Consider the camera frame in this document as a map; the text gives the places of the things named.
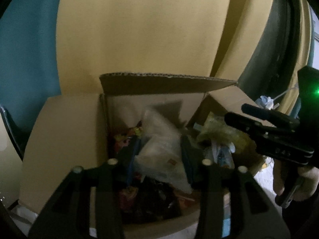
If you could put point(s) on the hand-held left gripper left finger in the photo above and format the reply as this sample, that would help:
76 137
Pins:
128 164

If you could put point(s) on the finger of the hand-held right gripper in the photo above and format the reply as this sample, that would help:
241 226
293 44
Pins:
249 127
264 115

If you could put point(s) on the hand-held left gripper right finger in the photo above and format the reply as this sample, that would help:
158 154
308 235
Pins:
189 159

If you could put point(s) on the clear bag of tan snacks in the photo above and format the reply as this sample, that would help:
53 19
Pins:
159 159

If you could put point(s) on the yellow cartoon snack packet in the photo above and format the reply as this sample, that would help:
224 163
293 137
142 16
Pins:
219 132

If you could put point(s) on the purple snack packet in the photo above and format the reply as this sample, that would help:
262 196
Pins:
157 199

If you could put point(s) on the brown cardboard box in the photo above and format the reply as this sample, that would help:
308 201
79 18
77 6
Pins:
62 142

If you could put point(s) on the person's right hand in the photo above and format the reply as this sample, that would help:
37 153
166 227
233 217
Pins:
310 181

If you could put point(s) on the blue white small tubes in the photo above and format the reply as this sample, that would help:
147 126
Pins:
266 103

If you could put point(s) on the orange yellow snack packet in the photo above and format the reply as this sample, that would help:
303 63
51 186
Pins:
124 139

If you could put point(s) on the white tablecloth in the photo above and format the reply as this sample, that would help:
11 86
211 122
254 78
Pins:
264 186

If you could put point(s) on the teal curtain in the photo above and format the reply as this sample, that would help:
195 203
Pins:
30 54

